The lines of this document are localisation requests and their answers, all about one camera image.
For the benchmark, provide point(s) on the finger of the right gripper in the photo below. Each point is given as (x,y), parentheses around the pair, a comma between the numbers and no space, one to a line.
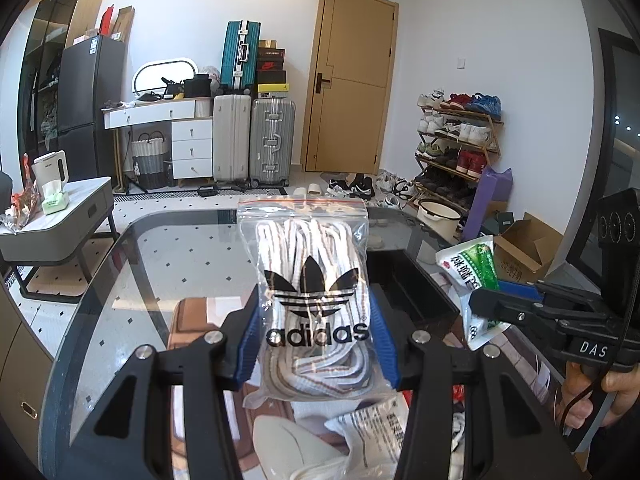
(520,312)
(520,287)

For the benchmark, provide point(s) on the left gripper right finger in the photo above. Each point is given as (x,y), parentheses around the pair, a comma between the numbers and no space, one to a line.
(508,434)

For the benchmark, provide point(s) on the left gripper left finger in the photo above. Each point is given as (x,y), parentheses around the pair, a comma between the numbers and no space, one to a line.
(127,435)

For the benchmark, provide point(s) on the green medicine granule bag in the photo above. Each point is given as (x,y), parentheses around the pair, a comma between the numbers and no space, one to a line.
(470,266)

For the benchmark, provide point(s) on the adidas shoelaces zip bag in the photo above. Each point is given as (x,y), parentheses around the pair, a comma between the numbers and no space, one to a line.
(314,304)

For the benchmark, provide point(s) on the red and white packet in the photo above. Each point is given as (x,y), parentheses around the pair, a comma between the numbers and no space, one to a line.
(457,398)

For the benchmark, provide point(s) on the cardboard box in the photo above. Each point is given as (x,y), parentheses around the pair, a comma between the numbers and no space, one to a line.
(525,251)

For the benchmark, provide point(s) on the black storage box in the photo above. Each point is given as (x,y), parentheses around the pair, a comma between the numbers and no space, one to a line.
(410,289)

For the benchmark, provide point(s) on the silver foil packet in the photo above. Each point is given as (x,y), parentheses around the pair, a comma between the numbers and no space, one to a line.
(374,436)

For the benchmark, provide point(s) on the purple yoga mat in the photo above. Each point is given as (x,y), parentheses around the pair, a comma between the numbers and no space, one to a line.
(494,187)

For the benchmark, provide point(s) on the white enamel bucket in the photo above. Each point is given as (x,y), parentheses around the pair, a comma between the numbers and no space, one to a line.
(442,219)

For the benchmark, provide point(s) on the white foam wrap piece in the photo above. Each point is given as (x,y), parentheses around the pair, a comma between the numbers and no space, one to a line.
(286,450)

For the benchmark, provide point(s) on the wooden shoe rack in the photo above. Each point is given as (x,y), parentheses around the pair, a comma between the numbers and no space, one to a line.
(458,141)

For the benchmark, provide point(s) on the grey side table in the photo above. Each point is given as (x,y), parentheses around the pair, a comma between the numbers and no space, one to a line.
(55,256)

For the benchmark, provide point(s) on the green tissue box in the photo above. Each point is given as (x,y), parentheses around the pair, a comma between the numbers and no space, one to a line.
(54,198)

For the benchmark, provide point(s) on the red snack bag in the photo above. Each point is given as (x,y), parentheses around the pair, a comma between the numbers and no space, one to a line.
(25,204)

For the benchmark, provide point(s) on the striped laundry basket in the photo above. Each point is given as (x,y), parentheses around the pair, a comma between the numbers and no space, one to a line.
(148,155)

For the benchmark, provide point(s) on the white electric kettle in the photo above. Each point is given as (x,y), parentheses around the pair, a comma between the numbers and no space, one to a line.
(51,173)

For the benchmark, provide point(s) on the wooden door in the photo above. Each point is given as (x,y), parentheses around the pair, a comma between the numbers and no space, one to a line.
(350,79)

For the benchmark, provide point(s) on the silver suitcase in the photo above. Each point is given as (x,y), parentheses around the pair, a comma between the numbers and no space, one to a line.
(271,141)

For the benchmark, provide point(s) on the white suitcase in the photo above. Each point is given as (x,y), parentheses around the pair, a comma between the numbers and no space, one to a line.
(231,137)

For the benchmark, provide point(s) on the stack of shoe boxes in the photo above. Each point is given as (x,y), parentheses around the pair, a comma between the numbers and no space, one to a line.
(270,71)

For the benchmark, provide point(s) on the white vanity desk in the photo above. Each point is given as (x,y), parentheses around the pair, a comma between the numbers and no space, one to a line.
(187,125)

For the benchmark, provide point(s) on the teal suitcase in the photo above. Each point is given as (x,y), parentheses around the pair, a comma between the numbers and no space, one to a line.
(239,57)

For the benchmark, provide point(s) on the oval vanity mirror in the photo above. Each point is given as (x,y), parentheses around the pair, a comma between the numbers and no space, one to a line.
(156,75)

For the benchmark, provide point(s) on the black refrigerator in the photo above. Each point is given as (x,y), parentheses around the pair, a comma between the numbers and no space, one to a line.
(90,76)

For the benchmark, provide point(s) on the black glass cabinet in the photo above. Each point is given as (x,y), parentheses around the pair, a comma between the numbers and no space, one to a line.
(56,24)

